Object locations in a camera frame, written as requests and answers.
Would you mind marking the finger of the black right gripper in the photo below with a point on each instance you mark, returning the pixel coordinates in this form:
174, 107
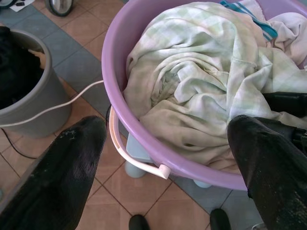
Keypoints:
287, 103

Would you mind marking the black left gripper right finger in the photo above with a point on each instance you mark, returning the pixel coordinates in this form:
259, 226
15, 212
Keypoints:
271, 172

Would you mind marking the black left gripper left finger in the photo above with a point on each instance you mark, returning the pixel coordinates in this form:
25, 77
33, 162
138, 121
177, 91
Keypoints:
55, 172

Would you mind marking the black clothes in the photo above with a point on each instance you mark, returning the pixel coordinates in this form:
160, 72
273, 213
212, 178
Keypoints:
16, 72

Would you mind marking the white crumpled cloth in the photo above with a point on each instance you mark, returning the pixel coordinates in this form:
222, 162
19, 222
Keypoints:
290, 36

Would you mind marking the black robot right foot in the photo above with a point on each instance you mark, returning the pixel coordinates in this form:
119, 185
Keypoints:
220, 220

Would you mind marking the black robot foot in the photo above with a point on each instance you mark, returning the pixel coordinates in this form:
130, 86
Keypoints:
220, 220
139, 222

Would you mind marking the grey plastic bucket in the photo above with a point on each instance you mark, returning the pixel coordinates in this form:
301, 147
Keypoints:
51, 93

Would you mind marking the light blue plastic stool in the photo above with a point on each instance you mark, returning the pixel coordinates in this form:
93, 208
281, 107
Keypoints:
136, 148

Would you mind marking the white cloth with teal stripes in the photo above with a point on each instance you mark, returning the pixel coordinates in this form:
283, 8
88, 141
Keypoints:
260, 22

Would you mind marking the black robot left foot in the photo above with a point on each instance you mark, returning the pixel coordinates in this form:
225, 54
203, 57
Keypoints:
139, 222

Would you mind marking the pale green checked cloth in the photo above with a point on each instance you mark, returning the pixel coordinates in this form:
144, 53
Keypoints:
192, 79

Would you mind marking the tan cloth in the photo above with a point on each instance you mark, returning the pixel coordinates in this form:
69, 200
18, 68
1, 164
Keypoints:
39, 57

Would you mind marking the purple plastic bucket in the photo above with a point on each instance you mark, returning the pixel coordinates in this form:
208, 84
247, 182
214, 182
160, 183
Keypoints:
120, 48

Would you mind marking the black rubber wheel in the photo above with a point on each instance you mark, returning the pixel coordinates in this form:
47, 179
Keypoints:
58, 8

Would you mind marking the white paper sheet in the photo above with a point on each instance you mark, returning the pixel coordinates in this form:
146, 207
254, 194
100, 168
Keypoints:
22, 5

